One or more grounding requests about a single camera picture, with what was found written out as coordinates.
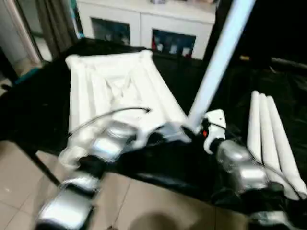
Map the black folding table frame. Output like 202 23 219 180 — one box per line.
28 148 60 186

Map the black backdrop cloth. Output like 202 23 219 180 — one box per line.
203 0 307 70

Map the black mat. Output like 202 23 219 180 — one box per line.
0 38 307 230

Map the white plastic table top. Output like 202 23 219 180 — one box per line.
59 49 192 170

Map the grey curtain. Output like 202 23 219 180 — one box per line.
35 0 80 58

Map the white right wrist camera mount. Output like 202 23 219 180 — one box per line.
203 109 227 154

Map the teal plastic container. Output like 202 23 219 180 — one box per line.
14 68 43 84

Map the white plastic table leg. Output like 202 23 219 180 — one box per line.
259 93 282 173
188 0 256 135
247 91 262 161
266 95 307 199

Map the white cabinet with glass doors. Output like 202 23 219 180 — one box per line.
76 0 216 59

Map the black pole with tan tip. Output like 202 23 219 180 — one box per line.
239 55 307 70

